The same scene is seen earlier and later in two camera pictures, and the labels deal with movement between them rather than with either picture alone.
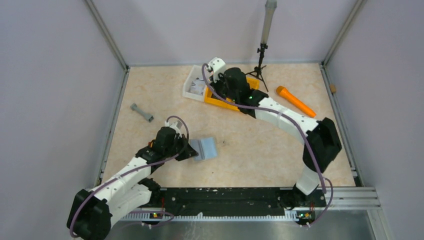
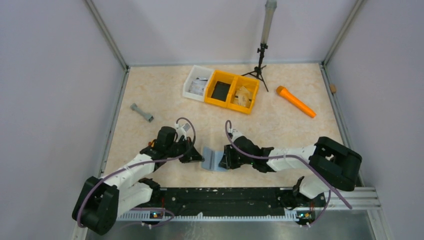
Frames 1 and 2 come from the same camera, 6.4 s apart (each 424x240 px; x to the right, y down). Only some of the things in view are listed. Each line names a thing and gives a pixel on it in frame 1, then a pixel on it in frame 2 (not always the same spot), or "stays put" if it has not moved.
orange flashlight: (283, 91) stays put
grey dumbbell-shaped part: (134, 107) stays put
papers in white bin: (197, 86) stays put
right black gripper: (215, 85) to (227, 161)
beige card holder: (206, 148) to (211, 159)
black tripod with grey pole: (270, 6) stays put
